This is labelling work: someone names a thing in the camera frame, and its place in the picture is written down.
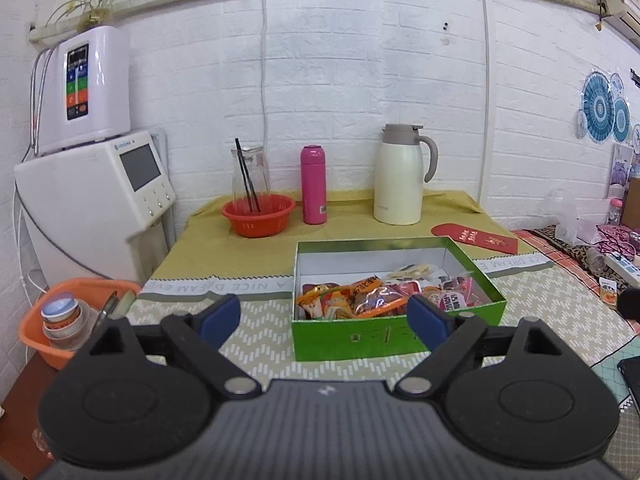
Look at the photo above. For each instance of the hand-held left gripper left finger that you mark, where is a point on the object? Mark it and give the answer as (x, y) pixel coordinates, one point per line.
(220, 317)

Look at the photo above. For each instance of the orange label brown snack packet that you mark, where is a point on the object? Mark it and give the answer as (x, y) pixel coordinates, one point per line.
(380, 297)

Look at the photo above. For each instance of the medium blue paper fan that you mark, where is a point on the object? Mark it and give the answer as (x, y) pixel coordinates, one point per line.
(621, 120)

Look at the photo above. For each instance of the white water dispenser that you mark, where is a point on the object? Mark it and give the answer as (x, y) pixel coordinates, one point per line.
(80, 210)

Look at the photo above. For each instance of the large blue paper fan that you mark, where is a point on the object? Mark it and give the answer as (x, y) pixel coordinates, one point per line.
(599, 107)

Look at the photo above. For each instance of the black phone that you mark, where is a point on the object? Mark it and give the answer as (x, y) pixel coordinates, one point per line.
(632, 385)

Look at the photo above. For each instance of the pink thermos bottle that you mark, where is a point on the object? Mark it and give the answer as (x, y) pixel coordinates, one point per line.
(314, 185)

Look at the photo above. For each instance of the stacked bowls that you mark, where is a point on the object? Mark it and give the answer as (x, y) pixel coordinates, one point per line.
(60, 315)

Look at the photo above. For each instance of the beige clear snack packet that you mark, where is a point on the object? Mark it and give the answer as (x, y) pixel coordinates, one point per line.
(412, 271)

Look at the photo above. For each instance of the yellow cloth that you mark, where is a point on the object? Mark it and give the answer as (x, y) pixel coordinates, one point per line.
(350, 232)

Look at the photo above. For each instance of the orange yellow snack packet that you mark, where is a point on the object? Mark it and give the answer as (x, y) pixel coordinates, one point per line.
(320, 305)

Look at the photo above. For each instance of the plaid orange bedsheet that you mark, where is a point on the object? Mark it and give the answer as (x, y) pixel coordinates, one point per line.
(565, 270)

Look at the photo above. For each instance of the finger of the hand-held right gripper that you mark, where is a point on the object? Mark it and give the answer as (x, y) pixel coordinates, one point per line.
(632, 304)

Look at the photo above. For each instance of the glass carafe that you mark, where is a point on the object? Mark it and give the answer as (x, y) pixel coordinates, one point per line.
(257, 175)

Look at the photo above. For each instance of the cream thermos jug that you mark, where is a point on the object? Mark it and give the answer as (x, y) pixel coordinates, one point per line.
(400, 180)

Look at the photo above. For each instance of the black chopsticks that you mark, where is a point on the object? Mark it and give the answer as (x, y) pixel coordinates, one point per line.
(246, 175)

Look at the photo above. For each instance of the small orange card packet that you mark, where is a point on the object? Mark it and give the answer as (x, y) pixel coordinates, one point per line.
(608, 291)

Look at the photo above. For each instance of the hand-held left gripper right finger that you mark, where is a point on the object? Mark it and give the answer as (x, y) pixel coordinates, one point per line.
(426, 319)

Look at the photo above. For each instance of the white power strip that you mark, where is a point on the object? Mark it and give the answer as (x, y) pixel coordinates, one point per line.
(622, 267)

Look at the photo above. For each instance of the wall photo print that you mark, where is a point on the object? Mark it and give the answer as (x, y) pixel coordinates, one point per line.
(620, 170)

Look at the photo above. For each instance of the pink lid bottle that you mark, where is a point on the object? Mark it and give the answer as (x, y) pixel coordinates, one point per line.
(615, 212)

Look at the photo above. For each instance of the brown cardboard box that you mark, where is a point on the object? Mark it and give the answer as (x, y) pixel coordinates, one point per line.
(634, 191)

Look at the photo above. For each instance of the clear plastic bag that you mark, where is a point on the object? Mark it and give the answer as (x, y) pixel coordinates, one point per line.
(572, 217)

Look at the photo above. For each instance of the white water purifier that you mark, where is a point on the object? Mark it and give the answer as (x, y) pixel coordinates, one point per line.
(107, 90)

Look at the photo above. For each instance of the orange plastic basket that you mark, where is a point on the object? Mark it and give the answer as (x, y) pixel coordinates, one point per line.
(35, 330)

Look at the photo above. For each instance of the red envelope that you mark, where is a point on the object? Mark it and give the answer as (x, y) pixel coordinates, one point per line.
(475, 237)

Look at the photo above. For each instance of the red plastic colander basket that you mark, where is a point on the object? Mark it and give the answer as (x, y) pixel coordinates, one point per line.
(260, 222)

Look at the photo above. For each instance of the leopard print blanket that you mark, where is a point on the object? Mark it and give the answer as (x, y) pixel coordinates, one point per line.
(560, 245)

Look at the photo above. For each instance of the patterned green beige blanket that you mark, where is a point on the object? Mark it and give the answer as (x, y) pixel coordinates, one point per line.
(265, 330)

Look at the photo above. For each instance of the green cardboard box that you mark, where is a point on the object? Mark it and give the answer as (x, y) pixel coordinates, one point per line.
(350, 340)

